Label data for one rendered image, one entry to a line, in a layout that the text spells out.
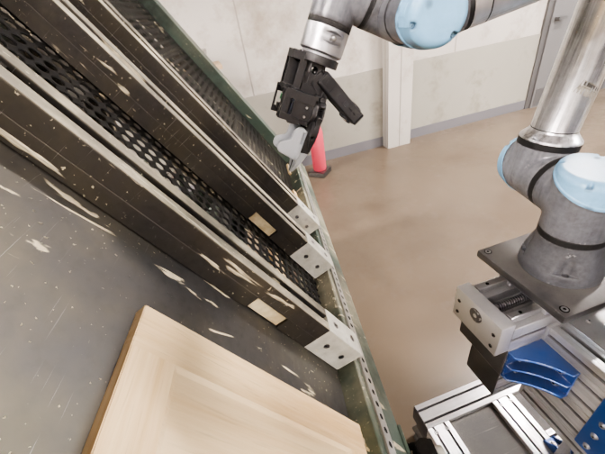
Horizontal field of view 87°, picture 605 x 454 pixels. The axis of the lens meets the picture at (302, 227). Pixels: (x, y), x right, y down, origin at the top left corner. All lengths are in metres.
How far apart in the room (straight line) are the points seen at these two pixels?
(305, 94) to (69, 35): 0.45
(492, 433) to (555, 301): 0.84
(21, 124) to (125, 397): 0.33
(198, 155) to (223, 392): 0.52
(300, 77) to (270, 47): 3.02
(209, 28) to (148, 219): 3.12
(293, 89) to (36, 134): 0.36
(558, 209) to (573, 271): 0.13
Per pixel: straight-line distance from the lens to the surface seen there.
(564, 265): 0.82
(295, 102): 0.59
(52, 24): 0.81
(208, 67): 1.71
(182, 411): 0.42
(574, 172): 0.76
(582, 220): 0.77
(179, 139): 0.78
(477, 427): 1.55
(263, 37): 3.61
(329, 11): 0.60
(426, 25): 0.48
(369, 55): 3.99
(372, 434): 0.73
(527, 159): 0.84
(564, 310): 0.79
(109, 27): 1.01
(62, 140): 0.50
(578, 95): 0.82
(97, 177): 0.50
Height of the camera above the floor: 1.58
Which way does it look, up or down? 34 degrees down
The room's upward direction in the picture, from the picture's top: 10 degrees counter-clockwise
